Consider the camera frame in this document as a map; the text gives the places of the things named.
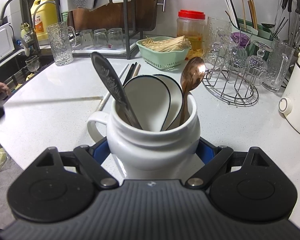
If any white ceramic jar with handle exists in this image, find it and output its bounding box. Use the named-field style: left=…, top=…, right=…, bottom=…
left=87, top=94, right=200, bottom=179

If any embossed stainless steel spoon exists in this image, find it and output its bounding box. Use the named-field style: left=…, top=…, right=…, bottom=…
left=91, top=52, right=142, bottom=129

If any white ceramic soup spoon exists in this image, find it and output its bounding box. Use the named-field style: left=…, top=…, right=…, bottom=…
left=124, top=75, right=171, bottom=132
left=155, top=74, right=183, bottom=131

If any copper coloured small spoon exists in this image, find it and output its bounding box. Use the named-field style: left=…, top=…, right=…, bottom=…
left=179, top=56, right=206, bottom=125

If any dark kitchen faucet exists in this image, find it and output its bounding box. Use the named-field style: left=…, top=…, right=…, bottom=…
left=0, top=0, right=40, bottom=53

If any stemmed glass in sink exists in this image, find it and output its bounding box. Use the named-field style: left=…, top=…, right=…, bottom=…
left=25, top=55, right=40, bottom=73

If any wooden chopstick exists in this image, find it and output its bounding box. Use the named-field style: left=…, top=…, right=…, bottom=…
left=132, top=64, right=141, bottom=77

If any tall textured glass mug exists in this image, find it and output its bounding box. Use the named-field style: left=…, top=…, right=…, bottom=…
left=47, top=22, right=76, bottom=66

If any green plastic basket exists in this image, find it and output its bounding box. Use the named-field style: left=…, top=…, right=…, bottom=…
left=136, top=36, right=189, bottom=70

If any yellow detergent jug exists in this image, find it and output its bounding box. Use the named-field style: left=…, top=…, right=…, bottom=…
left=31, top=0, right=58, bottom=45

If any bundle of dried noodles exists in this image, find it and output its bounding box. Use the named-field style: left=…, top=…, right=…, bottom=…
left=141, top=36, right=191, bottom=52

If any small upturned drinking glass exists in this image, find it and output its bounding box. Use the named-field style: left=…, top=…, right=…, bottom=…
left=79, top=29, right=95, bottom=49

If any textured glass pitcher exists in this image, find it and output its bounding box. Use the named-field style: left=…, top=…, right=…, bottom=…
left=203, top=16, right=231, bottom=64

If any purple lid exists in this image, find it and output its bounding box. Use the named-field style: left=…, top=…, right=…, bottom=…
left=231, top=32, right=250, bottom=48

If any green dish soap bottle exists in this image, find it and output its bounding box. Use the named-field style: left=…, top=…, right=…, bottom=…
left=61, top=12, right=68, bottom=25

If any chrome small faucet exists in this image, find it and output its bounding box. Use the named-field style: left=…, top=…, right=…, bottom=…
left=31, top=0, right=58, bottom=34

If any textured glass mug right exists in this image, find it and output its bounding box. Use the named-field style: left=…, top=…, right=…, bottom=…
left=262, top=38, right=294, bottom=93

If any green utensil holder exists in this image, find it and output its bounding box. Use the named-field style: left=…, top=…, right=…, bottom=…
left=221, top=0, right=278, bottom=53

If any red lidded plastic jar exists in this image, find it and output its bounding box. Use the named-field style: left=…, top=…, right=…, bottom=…
left=177, top=9, right=206, bottom=60

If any wooden cutting board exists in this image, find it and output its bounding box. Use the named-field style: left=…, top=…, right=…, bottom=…
left=67, top=0, right=168, bottom=32

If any wire glass drying rack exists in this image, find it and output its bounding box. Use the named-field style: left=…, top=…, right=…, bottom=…
left=203, top=30, right=272, bottom=107

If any black dish rack frame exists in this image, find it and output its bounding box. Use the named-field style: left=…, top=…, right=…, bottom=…
left=55, top=0, right=139, bottom=59

